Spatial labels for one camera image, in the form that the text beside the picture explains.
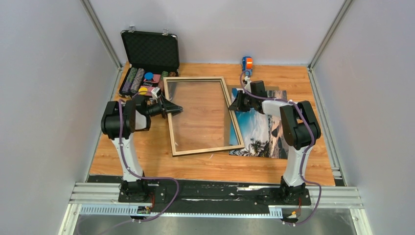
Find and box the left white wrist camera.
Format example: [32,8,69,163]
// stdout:
[151,87,162,99]

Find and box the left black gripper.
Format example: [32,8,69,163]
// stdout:
[145,95,184,119]

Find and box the wooden picture frame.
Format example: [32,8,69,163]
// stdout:
[162,76,245,157]

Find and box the yellow poker chip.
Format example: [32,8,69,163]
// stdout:
[138,87,148,95]

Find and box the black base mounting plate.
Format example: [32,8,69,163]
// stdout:
[118,180,311,214]

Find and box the aluminium rail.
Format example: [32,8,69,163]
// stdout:
[69,183,364,209]

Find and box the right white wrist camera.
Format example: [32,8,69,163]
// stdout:
[243,75,251,92]

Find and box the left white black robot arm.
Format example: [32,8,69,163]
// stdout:
[101,95,184,202]

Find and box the clear acrylic sheet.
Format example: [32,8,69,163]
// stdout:
[168,80,241,152]

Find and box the blue poker chip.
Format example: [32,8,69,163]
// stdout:
[144,72,154,80]

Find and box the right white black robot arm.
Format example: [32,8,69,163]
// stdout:
[229,80,321,205]

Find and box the beach landscape photo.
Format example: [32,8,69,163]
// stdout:
[229,108,289,159]

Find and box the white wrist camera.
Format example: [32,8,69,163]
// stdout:
[243,75,251,92]
[151,87,162,99]

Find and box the blue orange tape dispenser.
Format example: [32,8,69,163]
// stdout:
[242,56,253,76]

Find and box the black poker chip case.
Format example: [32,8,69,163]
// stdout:
[118,30,180,98]

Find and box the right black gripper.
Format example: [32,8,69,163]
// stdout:
[229,91,255,113]

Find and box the white slotted cable duct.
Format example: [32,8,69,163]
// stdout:
[79,205,283,218]

